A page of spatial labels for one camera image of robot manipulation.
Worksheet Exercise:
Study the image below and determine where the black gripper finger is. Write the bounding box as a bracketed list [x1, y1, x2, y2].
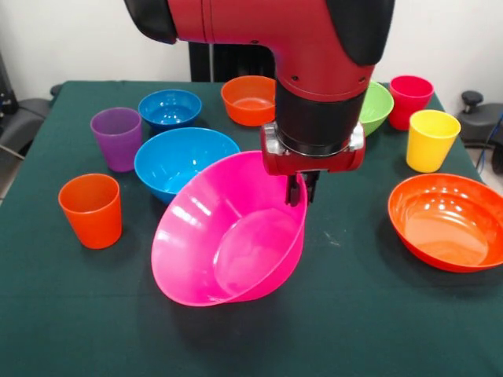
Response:
[304, 171, 321, 204]
[284, 174, 302, 207]

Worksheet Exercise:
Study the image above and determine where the lemon yellow plastic cup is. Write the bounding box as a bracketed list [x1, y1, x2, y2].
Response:
[406, 109, 462, 174]

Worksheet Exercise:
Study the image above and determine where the crimson plastic cup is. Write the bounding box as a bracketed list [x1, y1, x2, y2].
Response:
[388, 75, 435, 131]

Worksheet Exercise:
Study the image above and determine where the pink large plastic bowl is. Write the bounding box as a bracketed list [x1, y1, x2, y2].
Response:
[150, 150, 309, 308]

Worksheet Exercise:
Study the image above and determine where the purple plastic cup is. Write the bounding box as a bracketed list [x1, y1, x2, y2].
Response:
[90, 107, 143, 174]

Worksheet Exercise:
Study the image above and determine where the orange plastic cup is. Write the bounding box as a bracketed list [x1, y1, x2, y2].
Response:
[57, 173, 123, 251]

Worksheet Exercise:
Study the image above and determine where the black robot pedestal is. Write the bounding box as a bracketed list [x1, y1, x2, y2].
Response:
[188, 41, 276, 83]

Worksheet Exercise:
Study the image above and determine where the light blue medium bowl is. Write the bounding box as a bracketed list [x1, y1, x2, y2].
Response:
[134, 126, 242, 205]

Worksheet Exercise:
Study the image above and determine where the dark green tablecloth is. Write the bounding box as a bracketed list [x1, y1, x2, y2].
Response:
[0, 80, 503, 377]

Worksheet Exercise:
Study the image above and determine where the orange shallow plastic bowl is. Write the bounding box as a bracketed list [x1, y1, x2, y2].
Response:
[387, 173, 503, 274]

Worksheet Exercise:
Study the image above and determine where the orange small plastic bowl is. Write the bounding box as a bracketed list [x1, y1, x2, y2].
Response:
[220, 75, 277, 127]

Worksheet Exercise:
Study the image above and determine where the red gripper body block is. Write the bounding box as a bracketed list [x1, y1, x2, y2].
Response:
[259, 122, 366, 176]

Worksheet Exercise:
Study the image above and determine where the black pedestal foot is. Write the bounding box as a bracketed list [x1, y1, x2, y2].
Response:
[455, 90, 503, 147]
[0, 97, 52, 158]

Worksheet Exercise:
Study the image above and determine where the dark blue small bowl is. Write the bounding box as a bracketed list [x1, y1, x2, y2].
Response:
[138, 89, 203, 134]

